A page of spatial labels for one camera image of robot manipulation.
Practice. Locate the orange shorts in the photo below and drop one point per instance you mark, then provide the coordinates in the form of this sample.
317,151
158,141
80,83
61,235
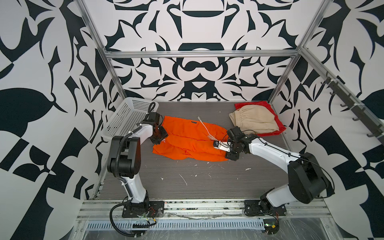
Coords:
188,139

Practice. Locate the aluminium frame right post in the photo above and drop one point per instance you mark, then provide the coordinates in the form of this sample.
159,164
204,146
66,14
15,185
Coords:
314,24

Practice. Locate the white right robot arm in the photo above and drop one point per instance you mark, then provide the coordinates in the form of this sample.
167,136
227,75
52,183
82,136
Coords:
306,178

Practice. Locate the aluminium frame post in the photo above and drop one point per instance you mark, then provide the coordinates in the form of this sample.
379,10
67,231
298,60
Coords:
86,16
314,24

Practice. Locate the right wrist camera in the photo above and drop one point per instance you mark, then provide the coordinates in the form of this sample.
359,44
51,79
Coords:
221,146

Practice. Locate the aluminium frame horizontal bar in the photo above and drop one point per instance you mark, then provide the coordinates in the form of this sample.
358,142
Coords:
199,54

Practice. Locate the aluminium frame right side bar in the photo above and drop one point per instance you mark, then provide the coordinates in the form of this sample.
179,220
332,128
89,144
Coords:
317,65

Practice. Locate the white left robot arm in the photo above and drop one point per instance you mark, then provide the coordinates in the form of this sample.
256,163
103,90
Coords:
124,160

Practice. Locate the red shorts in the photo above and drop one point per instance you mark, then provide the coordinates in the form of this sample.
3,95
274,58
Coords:
269,107

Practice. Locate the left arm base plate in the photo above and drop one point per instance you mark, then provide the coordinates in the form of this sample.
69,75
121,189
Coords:
149,209

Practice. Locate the aluminium frame left post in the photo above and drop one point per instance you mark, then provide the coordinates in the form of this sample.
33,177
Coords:
86,16

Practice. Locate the beige shorts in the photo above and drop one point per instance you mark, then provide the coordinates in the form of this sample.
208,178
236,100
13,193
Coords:
254,118

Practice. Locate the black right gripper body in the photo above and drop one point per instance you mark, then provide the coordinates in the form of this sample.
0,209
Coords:
234,151

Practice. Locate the aluminium mounting rail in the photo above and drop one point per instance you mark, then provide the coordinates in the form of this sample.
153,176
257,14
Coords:
203,208

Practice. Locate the white slotted cable duct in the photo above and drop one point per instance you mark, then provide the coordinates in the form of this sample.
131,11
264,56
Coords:
162,225

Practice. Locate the white plastic laundry basket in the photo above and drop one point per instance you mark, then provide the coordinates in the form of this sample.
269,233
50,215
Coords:
128,116

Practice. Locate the black hook rack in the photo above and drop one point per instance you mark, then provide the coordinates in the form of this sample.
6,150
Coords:
361,111

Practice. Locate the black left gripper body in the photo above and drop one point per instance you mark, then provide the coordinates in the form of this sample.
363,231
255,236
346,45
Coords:
162,134

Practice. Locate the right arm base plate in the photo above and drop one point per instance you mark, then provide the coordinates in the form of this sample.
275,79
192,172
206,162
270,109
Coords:
255,208

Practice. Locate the white orange shorts drawstring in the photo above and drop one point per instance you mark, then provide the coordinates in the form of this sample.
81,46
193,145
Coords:
214,132

